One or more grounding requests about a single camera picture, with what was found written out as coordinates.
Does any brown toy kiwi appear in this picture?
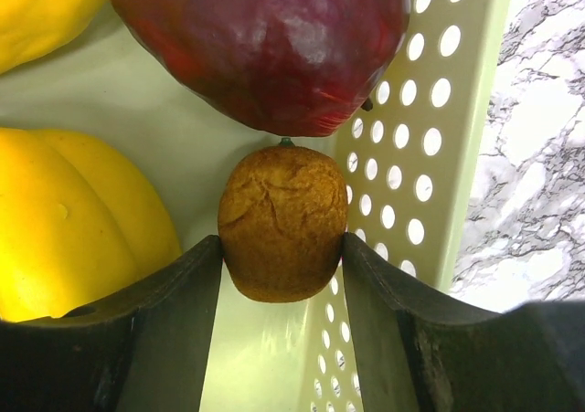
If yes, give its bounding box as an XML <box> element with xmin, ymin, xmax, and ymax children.
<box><xmin>218</xmin><ymin>138</ymin><xmax>348</xmax><ymax>303</ymax></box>

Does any yellow toy banana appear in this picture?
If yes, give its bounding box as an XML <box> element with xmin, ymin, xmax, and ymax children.
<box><xmin>1</xmin><ymin>128</ymin><xmax>181</xmax><ymax>322</ymax></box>

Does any yellow toy lemon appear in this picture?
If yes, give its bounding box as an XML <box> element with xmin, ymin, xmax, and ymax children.
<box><xmin>1</xmin><ymin>0</ymin><xmax>106</xmax><ymax>73</ymax></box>

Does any dark red toy apple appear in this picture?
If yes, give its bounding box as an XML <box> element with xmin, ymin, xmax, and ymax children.
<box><xmin>111</xmin><ymin>0</ymin><xmax>410</xmax><ymax>137</ymax></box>

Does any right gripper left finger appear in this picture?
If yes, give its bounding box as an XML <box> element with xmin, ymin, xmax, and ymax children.
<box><xmin>1</xmin><ymin>235</ymin><xmax>222</xmax><ymax>411</ymax></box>

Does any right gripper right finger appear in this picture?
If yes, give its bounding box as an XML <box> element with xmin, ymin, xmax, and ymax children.
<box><xmin>342</xmin><ymin>233</ymin><xmax>584</xmax><ymax>411</ymax></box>

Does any cream plastic basket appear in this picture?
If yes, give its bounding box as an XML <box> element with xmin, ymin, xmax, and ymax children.
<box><xmin>1</xmin><ymin>0</ymin><xmax>509</xmax><ymax>411</ymax></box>

